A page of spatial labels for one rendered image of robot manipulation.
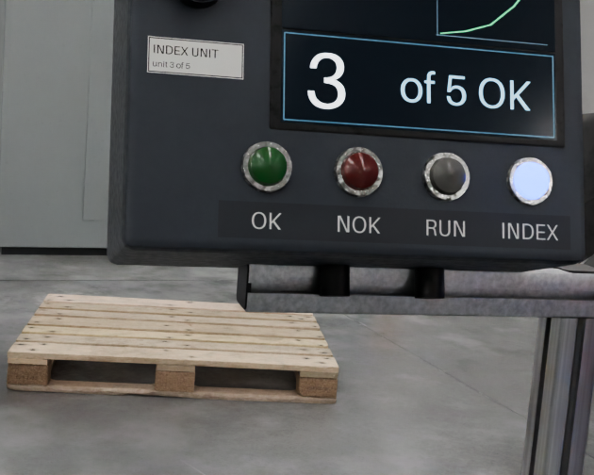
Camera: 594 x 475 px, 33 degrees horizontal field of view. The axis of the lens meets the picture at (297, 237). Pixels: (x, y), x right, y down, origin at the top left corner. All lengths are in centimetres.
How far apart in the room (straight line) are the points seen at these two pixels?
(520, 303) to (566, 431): 10
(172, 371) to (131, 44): 327
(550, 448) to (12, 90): 583
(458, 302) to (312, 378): 317
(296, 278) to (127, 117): 15
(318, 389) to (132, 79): 332
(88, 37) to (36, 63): 35
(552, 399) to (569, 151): 17
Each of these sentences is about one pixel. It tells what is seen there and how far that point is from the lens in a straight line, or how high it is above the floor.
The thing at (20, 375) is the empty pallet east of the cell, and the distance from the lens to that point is 382.
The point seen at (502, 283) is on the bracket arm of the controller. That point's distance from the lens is 65.
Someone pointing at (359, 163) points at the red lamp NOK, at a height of 112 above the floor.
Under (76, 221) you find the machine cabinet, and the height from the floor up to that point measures 22.
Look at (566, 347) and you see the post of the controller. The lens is 68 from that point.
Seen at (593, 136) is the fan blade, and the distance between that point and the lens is 150.
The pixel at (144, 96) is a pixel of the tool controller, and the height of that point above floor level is 115.
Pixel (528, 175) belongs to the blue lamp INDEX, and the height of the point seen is 112.
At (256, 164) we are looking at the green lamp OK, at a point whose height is 112.
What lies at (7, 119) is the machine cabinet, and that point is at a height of 83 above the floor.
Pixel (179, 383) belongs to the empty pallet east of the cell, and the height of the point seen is 6.
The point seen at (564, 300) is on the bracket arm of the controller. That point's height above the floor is 104.
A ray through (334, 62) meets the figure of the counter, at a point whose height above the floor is 117.
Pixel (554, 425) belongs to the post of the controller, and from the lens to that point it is 69.
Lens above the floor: 116
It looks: 8 degrees down
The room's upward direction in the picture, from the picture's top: 4 degrees clockwise
